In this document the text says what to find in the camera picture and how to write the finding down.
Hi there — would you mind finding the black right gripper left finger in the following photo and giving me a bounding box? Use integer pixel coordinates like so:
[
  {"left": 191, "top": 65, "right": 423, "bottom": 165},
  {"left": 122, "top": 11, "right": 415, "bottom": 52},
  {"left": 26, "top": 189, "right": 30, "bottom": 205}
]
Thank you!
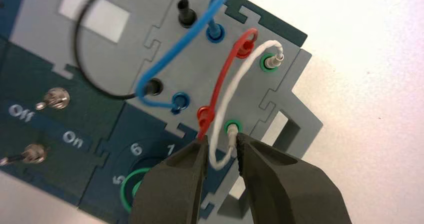
[{"left": 129, "top": 134, "right": 210, "bottom": 224}]

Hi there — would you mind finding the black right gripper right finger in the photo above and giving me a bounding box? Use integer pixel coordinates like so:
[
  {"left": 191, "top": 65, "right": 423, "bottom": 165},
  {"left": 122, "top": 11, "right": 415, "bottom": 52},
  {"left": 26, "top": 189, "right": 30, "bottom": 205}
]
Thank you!
[{"left": 235, "top": 132, "right": 353, "bottom": 224}]

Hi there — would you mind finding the white jumper wire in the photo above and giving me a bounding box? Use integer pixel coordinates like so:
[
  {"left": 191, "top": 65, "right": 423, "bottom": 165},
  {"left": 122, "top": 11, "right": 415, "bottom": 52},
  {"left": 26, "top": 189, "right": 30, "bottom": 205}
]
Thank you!
[{"left": 209, "top": 39, "right": 286, "bottom": 171}]

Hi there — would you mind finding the green rotary knob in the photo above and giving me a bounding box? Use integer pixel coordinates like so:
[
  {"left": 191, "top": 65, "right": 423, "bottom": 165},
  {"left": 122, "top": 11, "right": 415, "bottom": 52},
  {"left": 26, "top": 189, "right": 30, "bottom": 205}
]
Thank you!
[{"left": 119, "top": 167, "right": 154, "bottom": 214}]

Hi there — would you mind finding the modular grey-blue task box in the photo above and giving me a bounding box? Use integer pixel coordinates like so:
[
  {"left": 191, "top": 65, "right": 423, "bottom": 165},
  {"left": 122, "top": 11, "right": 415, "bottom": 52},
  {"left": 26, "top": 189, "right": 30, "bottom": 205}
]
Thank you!
[{"left": 0, "top": 0, "right": 324, "bottom": 224}]

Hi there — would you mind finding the silver toggle switch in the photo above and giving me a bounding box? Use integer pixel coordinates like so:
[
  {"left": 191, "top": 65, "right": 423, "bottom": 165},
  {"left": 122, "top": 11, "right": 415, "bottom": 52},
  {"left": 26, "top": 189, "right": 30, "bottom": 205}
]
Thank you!
[
  {"left": 35, "top": 87, "right": 71, "bottom": 111},
  {"left": 0, "top": 143, "right": 47, "bottom": 167}
]

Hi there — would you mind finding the red jumper wire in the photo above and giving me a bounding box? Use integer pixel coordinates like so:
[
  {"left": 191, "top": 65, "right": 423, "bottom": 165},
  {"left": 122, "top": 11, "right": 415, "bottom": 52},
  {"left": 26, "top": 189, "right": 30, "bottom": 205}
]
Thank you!
[{"left": 197, "top": 27, "right": 259, "bottom": 141}]

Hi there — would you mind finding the blue jumper wire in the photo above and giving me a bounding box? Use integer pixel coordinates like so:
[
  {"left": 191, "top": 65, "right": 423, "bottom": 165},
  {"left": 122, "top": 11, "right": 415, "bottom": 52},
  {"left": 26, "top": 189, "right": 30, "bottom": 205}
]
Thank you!
[{"left": 135, "top": 0, "right": 231, "bottom": 115}]

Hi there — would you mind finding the black jumper wire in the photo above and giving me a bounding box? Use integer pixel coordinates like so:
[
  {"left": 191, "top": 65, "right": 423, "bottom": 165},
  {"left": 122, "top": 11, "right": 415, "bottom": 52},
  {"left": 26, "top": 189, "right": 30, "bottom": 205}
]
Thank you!
[{"left": 73, "top": 0, "right": 198, "bottom": 101}]

